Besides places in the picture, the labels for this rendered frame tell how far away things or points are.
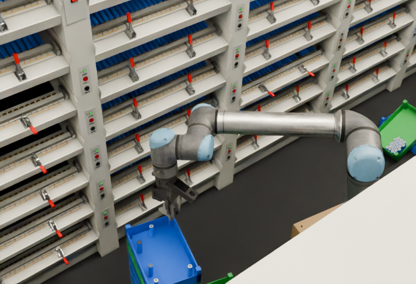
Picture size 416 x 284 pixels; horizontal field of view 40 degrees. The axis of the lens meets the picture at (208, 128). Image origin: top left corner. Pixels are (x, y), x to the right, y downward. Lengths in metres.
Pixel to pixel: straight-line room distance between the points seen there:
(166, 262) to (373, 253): 1.60
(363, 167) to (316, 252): 1.24
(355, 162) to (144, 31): 0.87
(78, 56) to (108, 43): 0.13
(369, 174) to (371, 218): 1.20
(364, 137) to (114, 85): 0.92
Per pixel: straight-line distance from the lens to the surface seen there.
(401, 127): 3.45
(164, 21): 2.13
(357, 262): 0.71
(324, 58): 3.03
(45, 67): 1.96
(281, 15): 2.58
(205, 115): 2.04
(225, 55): 2.44
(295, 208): 2.98
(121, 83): 2.16
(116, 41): 2.04
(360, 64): 3.38
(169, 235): 2.33
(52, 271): 2.74
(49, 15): 1.85
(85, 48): 1.96
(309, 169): 3.18
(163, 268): 2.25
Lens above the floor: 2.29
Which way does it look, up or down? 43 degrees down
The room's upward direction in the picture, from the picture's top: 3 degrees clockwise
